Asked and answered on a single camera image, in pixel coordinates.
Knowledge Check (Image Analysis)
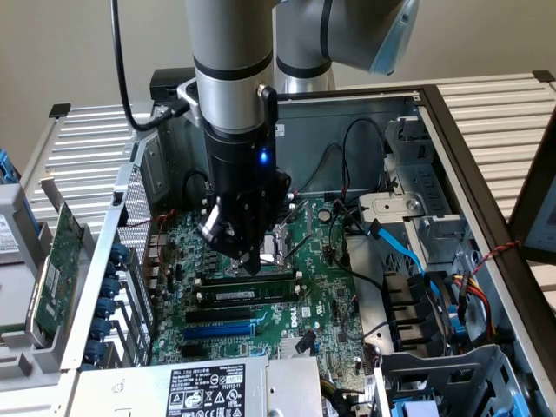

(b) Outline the thin metal locking lever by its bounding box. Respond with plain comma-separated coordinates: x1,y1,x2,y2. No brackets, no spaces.
281,235,314,263

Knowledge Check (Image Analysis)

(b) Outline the black RAM stick white label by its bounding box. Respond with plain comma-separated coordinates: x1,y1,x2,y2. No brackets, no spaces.
202,281,298,304

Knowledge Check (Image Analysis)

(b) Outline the long black expansion slot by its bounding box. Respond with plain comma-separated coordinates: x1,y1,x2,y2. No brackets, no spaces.
185,305,253,326

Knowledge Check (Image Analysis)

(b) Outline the black camera cable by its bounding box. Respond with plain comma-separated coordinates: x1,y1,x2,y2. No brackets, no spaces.
109,0,189,132

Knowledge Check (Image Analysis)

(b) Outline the long blue expansion slot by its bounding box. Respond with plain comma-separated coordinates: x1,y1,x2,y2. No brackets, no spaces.
182,320,256,343

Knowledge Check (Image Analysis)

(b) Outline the blue plastic latch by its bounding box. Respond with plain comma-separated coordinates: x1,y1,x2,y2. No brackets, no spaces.
447,303,469,347

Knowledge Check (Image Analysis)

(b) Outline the black box with port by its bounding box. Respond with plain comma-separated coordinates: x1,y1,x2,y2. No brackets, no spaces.
149,68,196,104

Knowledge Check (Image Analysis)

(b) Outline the black framed monitor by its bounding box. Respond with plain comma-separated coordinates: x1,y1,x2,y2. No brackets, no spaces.
507,124,556,265

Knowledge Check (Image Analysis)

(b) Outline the red black twisted wire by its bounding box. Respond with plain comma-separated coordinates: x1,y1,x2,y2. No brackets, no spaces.
472,240,523,275

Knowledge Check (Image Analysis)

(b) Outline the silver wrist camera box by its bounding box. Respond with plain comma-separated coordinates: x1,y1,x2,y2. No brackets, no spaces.
175,76,203,128

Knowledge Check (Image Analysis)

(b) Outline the blue plastic bracket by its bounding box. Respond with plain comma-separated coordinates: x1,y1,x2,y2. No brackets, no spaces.
0,147,22,187

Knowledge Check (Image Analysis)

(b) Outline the thin black wire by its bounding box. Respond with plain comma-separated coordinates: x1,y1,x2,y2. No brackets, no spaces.
302,142,345,195
341,117,388,203

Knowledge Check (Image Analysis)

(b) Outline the silver power supply with label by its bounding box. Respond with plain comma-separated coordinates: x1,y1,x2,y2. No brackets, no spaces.
64,356,323,417

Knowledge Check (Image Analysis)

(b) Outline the green Dell motherboard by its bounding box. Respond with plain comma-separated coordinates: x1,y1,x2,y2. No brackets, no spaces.
149,197,367,383

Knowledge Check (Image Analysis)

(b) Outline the green expansion card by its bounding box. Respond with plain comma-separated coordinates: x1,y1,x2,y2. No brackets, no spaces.
25,202,87,349

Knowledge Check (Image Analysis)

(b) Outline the blue SATA wire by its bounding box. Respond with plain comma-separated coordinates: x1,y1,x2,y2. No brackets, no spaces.
366,219,442,301

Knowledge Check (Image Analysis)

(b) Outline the silver CPU socket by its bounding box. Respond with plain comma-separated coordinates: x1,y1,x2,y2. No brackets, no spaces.
225,225,292,277

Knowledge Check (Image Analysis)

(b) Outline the silver rear port block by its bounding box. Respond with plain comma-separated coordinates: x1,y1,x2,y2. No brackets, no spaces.
144,233,169,293

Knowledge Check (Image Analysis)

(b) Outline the multicoloured power wire bundle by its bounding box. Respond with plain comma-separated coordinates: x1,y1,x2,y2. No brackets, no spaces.
450,271,500,347

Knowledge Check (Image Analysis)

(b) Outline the thin red wire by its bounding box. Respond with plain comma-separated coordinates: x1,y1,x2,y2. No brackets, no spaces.
125,208,180,228

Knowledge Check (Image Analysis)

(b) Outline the black gripper connector cable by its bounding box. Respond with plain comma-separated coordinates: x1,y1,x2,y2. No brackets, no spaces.
255,83,280,138

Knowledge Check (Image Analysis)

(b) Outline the silver chipset heatsink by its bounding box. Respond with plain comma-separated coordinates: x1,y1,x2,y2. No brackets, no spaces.
279,336,318,360

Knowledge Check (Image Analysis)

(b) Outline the thick black wire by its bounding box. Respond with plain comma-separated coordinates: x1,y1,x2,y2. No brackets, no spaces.
326,198,386,288

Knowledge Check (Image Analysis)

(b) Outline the silver disk bay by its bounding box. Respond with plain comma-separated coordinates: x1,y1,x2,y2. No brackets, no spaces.
358,116,477,273

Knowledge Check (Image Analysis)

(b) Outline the open grey PC case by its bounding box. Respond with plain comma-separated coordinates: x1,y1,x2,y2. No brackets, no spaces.
60,84,556,417

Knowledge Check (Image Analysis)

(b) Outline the blue plastic drive tray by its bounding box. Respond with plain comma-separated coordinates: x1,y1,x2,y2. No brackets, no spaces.
390,398,440,417

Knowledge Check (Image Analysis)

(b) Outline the grey plastic parts rack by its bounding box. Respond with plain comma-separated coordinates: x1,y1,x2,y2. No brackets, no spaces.
0,175,105,417

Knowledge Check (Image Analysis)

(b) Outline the black cable connector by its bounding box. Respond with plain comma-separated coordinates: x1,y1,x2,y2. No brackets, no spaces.
295,329,315,355

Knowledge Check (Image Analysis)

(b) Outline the thick black cable loop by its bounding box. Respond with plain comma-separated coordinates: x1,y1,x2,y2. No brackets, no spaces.
182,169,210,210

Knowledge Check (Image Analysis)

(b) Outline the black fan shroud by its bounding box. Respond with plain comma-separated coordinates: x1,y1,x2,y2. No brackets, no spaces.
381,269,455,354

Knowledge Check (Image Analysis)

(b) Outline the silver hard disk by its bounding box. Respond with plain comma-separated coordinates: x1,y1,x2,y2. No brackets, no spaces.
0,211,28,267
0,265,40,336

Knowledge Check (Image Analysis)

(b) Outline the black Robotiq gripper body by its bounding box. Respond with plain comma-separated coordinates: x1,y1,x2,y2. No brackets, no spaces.
203,123,278,245

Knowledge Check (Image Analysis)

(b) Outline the grey disk cage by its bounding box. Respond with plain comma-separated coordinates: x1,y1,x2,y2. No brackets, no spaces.
375,343,538,417

